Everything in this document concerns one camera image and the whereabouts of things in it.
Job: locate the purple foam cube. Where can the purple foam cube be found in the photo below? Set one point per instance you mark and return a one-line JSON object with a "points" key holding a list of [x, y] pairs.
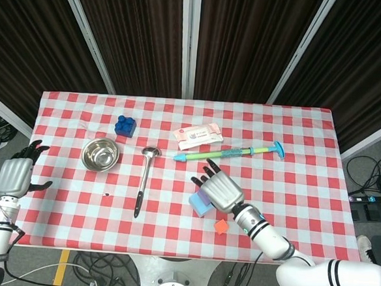
{"points": [[203, 198]]}

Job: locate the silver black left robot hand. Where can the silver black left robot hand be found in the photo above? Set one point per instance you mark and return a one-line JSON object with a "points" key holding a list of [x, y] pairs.
{"points": [[15, 176]]}

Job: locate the white partition post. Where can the white partition post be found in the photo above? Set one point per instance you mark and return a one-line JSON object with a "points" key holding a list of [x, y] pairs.
{"points": [[188, 41], [301, 49], [88, 34]]}

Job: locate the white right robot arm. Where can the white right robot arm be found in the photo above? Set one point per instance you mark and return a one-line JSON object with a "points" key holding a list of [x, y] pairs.
{"points": [[268, 240]]}

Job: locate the stainless steel bowl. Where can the stainless steel bowl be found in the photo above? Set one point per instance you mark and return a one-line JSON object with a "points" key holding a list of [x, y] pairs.
{"points": [[99, 154]]}

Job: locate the dark brown partition panel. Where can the dark brown partition panel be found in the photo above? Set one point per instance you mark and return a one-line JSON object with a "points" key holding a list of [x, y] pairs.
{"points": [[363, 63], [243, 38], [136, 31], [21, 39]]}

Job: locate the large light blue cube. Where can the large light blue cube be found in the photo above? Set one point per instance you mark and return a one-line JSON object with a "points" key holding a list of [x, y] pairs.
{"points": [[199, 207]]}

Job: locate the white partition bottom rail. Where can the white partition bottom rail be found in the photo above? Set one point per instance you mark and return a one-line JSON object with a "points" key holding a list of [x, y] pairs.
{"points": [[370, 139], [6, 113]]}

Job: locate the dark blue building block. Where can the dark blue building block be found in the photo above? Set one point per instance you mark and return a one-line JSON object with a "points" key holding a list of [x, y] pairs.
{"points": [[125, 127]]}

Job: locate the pink white wet wipes pack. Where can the pink white wet wipes pack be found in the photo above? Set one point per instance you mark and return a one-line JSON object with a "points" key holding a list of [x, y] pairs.
{"points": [[197, 137]]}

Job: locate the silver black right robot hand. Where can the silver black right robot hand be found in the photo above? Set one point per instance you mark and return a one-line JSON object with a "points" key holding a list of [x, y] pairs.
{"points": [[223, 191]]}

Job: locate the white shoe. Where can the white shoe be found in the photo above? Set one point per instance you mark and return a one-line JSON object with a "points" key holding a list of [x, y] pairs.
{"points": [[364, 248]]}

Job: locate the green blue toy water pump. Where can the green blue toy water pump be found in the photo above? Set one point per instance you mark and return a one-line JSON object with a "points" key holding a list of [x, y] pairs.
{"points": [[206, 155]]}

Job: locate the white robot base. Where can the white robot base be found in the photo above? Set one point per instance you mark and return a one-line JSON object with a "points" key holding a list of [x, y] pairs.
{"points": [[171, 279]]}

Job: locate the red white checkered tablecloth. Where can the red white checkered tablecloth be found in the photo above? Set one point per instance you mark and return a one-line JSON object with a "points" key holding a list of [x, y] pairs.
{"points": [[275, 139]]}

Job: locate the small orange block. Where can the small orange block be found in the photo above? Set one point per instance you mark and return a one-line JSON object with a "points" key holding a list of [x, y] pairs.
{"points": [[221, 227]]}

